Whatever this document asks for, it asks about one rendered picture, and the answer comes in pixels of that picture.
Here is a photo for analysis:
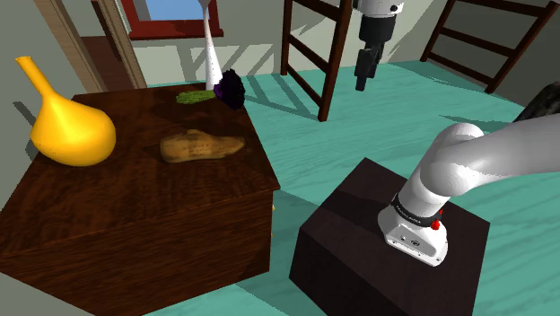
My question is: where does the yellow long-necked vase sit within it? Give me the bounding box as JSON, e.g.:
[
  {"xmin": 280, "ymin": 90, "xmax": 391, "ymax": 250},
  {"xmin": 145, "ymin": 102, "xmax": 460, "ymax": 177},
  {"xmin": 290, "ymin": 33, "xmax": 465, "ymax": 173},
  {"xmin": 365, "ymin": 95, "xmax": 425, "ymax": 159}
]
[{"xmin": 15, "ymin": 56, "xmax": 118, "ymax": 168}]

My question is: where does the dark purple ruffled object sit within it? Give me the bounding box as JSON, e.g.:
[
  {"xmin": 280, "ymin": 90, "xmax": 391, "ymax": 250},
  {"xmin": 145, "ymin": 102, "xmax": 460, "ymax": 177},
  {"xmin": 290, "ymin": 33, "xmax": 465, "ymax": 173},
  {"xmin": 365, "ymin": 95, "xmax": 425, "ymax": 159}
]
[{"xmin": 213, "ymin": 68, "xmax": 247, "ymax": 111}]

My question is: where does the dark robot stand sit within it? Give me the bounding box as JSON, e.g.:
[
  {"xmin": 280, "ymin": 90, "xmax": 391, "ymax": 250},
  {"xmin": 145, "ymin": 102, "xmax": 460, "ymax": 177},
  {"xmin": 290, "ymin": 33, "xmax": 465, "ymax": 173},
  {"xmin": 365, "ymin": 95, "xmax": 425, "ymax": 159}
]
[{"xmin": 289, "ymin": 157, "xmax": 491, "ymax": 316}]

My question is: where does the brown wooden chest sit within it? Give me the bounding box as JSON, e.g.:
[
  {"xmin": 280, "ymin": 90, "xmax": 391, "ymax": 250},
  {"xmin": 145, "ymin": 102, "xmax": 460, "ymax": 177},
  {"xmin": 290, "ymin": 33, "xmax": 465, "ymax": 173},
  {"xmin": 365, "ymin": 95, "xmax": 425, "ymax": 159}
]
[{"xmin": 0, "ymin": 83, "xmax": 282, "ymax": 316}]

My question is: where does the red framed window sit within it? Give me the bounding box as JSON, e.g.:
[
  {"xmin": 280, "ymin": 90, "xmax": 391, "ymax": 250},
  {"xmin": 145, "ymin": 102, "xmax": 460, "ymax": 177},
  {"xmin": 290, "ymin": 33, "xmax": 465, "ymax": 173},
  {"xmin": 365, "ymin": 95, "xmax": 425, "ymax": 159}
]
[{"xmin": 119, "ymin": 0, "xmax": 224, "ymax": 42}]

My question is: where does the dark wooden ladder shelf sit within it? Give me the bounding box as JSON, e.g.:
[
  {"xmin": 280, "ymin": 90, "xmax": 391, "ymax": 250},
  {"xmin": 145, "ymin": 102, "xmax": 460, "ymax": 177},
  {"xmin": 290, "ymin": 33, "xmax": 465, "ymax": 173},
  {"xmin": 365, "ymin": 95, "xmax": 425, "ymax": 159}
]
[
  {"xmin": 280, "ymin": 0, "xmax": 354, "ymax": 123},
  {"xmin": 419, "ymin": 0, "xmax": 560, "ymax": 95}
]

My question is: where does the beige framed doorway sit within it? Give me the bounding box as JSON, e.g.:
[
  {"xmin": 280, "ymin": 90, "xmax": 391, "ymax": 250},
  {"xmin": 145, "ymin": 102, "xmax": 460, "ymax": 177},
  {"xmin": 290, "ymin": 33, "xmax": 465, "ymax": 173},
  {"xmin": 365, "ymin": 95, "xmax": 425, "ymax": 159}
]
[{"xmin": 33, "ymin": 0, "xmax": 148, "ymax": 94}]

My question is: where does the brown sweet potato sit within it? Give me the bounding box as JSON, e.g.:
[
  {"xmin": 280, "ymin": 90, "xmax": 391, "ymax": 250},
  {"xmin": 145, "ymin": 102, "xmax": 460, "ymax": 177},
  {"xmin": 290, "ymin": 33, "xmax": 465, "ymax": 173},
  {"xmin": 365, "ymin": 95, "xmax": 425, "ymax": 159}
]
[{"xmin": 159, "ymin": 128, "xmax": 247, "ymax": 165}]

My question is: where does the tall slim white vase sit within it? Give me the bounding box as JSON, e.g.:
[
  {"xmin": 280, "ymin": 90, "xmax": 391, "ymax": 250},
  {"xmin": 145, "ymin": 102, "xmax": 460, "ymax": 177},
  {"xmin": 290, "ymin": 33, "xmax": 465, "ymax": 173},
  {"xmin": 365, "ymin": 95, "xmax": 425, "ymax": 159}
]
[{"xmin": 197, "ymin": 0, "xmax": 224, "ymax": 92}]

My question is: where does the green bumpy vegetable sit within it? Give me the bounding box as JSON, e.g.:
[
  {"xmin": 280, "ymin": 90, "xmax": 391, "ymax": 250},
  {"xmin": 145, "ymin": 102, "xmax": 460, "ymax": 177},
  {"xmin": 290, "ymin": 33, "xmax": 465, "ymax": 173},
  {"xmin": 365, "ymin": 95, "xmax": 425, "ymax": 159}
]
[{"xmin": 175, "ymin": 90, "xmax": 217, "ymax": 106}]

